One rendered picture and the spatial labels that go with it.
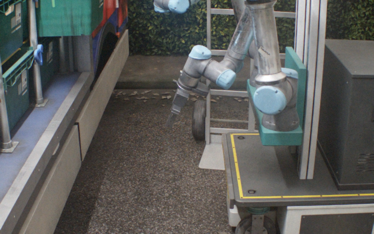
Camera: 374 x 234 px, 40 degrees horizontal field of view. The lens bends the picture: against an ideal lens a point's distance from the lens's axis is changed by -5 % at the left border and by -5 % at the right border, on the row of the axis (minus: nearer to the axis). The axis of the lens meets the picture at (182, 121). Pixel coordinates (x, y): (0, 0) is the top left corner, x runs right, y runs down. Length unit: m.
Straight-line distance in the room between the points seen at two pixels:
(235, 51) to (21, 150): 0.89
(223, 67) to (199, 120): 1.37
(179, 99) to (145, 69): 2.62
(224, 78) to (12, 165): 0.83
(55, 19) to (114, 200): 1.04
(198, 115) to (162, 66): 1.43
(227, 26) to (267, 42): 3.08
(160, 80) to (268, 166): 2.12
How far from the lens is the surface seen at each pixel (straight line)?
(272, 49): 1.93
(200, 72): 2.05
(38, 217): 1.89
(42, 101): 2.38
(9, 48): 2.09
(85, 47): 2.75
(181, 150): 3.37
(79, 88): 2.55
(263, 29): 1.91
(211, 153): 3.32
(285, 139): 2.13
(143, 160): 3.26
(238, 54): 2.11
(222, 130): 3.40
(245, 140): 2.75
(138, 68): 4.72
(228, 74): 2.02
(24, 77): 2.24
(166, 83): 4.44
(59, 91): 2.53
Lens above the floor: 1.46
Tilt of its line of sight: 23 degrees down
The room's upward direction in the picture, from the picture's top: straight up
